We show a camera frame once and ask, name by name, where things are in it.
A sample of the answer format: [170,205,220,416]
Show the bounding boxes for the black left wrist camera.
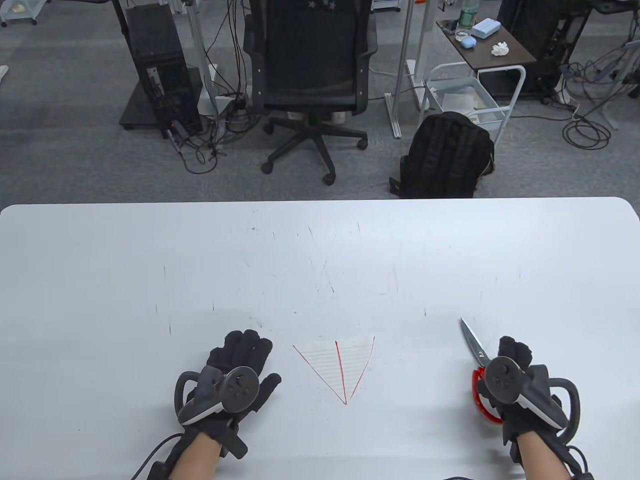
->
[218,425,249,459]

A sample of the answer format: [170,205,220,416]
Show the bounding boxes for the black hand controller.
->
[173,366,261,427]
[484,356,582,444]

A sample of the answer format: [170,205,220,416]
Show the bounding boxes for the person's left forearm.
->
[170,431,223,480]

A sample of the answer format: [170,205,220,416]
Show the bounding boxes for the black equipment rack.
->
[497,0,593,101]

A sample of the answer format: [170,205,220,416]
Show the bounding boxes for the black flat cart base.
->
[118,79,166,132]

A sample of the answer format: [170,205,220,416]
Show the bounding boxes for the person's right forearm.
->
[519,432,569,480]

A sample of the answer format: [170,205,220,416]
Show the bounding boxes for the brown side table top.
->
[436,19,538,71]

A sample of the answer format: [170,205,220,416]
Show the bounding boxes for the black computer tower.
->
[124,4,205,140]

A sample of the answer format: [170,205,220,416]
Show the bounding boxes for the white lined paper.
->
[293,336,376,406]

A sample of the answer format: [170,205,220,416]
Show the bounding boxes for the light blue tissue box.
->
[471,18,501,40]

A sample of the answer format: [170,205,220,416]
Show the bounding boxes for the red handled scissors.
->
[459,317,505,426]

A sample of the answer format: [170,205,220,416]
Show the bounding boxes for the green plastic bottle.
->
[459,0,480,30]

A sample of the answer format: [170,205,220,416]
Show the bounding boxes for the black office chair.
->
[243,0,379,187]

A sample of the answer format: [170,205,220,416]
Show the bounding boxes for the black backpack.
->
[389,111,496,199]

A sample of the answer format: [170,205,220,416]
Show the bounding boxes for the white basket cart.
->
[417,62,527,146]

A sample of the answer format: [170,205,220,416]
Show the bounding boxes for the person's left hand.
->
[192,329,283,446]

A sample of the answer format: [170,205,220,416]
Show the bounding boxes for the white metal desk leg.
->
[182,0,236,119]
[384,0,434,140]

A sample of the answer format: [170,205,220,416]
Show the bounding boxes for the black coiled cable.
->
[562,117,612,149]

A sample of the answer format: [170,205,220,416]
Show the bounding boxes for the person's right hand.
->
[476,335,571,464]

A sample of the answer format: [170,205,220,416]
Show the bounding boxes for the black floor cable bundle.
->
[167,90,263,176]

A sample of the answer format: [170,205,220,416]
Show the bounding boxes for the white wheeled shelf cart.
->
[0,0,52,27]

